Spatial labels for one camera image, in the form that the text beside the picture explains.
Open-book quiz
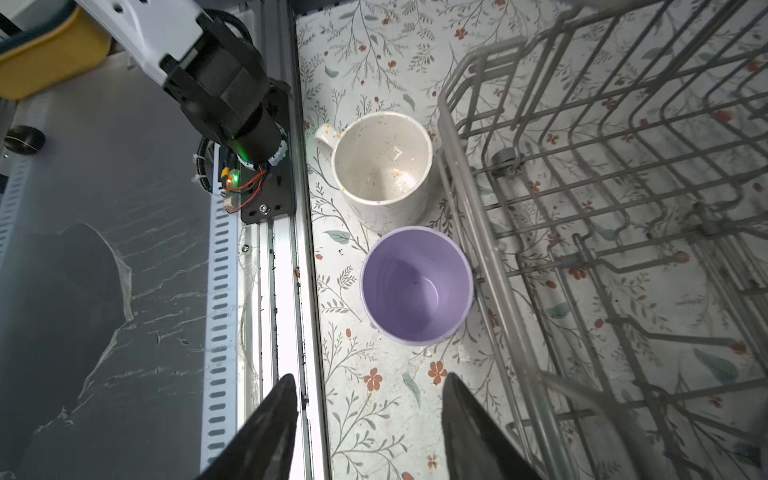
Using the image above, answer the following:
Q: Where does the small lilac plastic cup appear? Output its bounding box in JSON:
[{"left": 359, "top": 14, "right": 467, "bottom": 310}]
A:
[{"left": 360, "top": 226, "right": 474, "bottom": 346}]

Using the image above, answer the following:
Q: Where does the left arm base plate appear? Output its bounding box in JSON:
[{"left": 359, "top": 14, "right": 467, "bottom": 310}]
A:
[{"left": 216, "top": 85, "right": 296, "bottom": 225}]

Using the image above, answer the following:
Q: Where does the grey wire dish rack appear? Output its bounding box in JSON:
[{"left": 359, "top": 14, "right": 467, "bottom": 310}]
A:
[{"left": 438, "top": 1, "right": 767, "bottom": 479}]

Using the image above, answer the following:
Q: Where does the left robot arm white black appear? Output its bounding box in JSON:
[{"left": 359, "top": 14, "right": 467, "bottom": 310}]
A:
[{"left": 79, "top": 1, "right": 288, "bottom": 168}]

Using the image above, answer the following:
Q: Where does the floral table mat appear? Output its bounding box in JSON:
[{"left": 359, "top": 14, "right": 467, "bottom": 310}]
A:
[{"left": 298, "top": 1, "right": 767, "bottom": 479}]

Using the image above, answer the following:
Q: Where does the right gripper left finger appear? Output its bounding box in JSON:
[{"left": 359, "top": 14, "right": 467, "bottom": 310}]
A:
[{"left": 197, "top": 374, "right": 298, "bottom": 480}]

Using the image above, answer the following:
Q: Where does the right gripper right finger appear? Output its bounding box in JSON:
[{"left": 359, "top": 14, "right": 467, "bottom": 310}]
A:
[{"left": 441, "top": 373, "right": 540, "bottom": 480}]

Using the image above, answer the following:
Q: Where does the yellow bin outside cell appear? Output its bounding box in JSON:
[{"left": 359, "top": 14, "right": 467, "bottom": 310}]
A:
[{"left": 1, "top": 1, "right": 112, "bottom": 100}]

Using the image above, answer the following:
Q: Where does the white ceramic mug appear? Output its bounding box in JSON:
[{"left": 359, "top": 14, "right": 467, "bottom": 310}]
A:
[{"left": 315, "top": 111, "right": 434, "bottom": 234}]

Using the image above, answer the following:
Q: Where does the white vented front panel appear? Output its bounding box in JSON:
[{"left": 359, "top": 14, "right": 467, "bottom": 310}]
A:
[{"left": 200, "top": 146, "right": 238, "bottom": 471}]

